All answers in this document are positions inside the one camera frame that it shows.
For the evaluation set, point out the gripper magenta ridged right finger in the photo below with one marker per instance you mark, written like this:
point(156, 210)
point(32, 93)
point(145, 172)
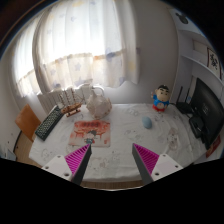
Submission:
point(152, 166)

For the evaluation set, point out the gripper magenta ridged left finger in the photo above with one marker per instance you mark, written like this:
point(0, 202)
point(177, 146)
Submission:
point(71, 167)

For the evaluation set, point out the red cartoon mouse pad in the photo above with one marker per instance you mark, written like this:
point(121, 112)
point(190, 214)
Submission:
point(94, 132)

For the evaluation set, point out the black keyboard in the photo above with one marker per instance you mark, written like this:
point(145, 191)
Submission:
point(45, 128)

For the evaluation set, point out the white patterned tablecloth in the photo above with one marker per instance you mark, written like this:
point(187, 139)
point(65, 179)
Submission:
point(170, 134)

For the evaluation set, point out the wooden model sailing ship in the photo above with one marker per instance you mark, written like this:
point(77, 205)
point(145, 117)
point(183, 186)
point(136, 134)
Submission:
point(71, 102)

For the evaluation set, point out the black device beside monitor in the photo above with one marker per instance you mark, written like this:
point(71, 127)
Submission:
point(196, 125)

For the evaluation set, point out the wooden chair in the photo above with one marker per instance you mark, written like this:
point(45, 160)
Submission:
point(27, 121)

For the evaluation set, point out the large white conch shell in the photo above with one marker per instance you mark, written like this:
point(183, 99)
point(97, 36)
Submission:
point(98, 105)

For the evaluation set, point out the black wifi router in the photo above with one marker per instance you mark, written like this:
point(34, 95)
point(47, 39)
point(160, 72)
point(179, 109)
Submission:
point(183, 107)

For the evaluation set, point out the white radiator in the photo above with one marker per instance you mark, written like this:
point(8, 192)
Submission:
point(51, 99)

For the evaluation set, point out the cartoon boy figurine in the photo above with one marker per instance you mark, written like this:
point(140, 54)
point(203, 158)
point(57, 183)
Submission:
point(161, 98)

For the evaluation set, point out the black computer monitor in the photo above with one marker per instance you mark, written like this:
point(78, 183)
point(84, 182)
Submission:
point(206, 105)

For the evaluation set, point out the framed calligraphy picture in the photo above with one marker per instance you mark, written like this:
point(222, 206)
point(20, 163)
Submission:
point(213, 63)

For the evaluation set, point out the white sheer curtain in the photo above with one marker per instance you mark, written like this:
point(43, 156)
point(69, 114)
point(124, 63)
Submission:
point(74, 42)

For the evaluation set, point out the white wall shelf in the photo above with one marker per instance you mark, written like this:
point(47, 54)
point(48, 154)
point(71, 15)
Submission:
point(200, 42)

